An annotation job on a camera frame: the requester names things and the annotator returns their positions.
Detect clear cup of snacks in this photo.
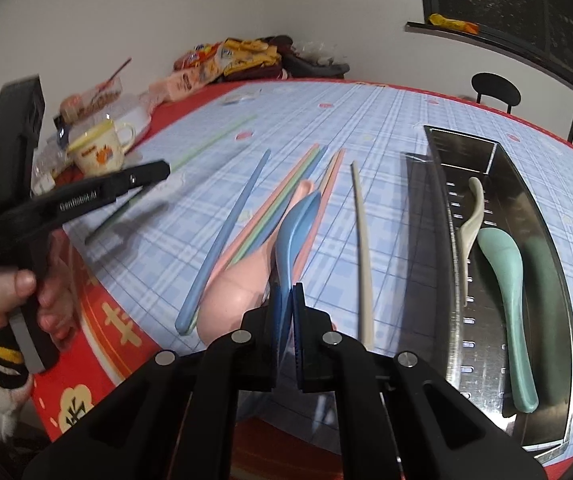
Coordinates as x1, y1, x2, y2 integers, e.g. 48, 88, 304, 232
60, 84, 123, 123

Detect clear plastic wrapper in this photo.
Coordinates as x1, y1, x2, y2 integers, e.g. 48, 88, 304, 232
31, 147, 75, 197

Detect blue spoon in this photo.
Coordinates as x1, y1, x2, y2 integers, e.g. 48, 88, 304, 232
272, 191, 323, 361

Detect pink spoon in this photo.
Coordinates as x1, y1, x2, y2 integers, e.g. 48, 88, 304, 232
197, 180, 337, 348

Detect blue chopstick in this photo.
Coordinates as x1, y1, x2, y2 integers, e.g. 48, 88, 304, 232
311, 146, 330, 193
175, 149, 272, 336

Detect beige chopstick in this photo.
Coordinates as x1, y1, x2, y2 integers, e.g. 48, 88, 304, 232
350, 161, 374, 350
317, 150, 342, 196

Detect dark grey cloth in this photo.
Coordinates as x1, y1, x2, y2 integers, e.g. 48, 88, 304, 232
280, 52, 351, 81

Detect orange snack bag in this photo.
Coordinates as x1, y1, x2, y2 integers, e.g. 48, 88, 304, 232
174, 42, 228, 72

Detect clear plastic bag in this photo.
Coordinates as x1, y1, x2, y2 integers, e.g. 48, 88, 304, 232
296, 40, 340, 66

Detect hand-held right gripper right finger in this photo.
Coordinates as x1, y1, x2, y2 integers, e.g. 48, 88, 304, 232
291, 283, 548, 480

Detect pink snack bag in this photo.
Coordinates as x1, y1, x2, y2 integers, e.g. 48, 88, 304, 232
148, 67, 206, 104

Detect dark red clothes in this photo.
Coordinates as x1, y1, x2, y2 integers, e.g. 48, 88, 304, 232
224, 35, 293, 84

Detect blue plaid table mat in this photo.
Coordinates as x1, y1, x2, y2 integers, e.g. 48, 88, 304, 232
62, 80, 573, 457

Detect black round chair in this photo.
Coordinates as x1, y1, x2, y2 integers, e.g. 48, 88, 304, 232
471, 72, 522, 114

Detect black windowsill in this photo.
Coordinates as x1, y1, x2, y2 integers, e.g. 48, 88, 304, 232
405, 21, 573, 107

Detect thin red stick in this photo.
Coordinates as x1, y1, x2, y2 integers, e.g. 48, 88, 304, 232
99, 57, 132, 92

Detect person's left hand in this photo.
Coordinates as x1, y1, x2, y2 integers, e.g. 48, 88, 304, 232
0, 229, 84, 356

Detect clear plastic container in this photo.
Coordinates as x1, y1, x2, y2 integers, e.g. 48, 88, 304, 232
109, 91, 153, 133

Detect cream printed cup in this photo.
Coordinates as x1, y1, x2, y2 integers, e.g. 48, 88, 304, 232
66, 120, 137, 177

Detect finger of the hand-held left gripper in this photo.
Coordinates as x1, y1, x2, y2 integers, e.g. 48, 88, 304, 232
109, 159, 172, 198

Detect green spoon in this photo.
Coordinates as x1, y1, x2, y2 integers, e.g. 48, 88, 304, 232
476, 227, 540, 413

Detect beige spoon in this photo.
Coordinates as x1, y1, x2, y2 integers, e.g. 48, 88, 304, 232
455, 176, 485, 307

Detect green chopstick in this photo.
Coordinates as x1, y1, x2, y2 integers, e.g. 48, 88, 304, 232
229, 145, 326, 266
85, 115, 258, 245

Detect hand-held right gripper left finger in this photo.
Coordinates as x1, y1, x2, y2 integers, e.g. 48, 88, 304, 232
21, 304, 282, 480

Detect steel utensil tray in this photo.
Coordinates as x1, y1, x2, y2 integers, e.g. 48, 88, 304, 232
405, 125, 573, 463

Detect yellow packet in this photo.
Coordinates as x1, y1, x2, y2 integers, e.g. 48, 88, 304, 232
427, 13, 481, 35

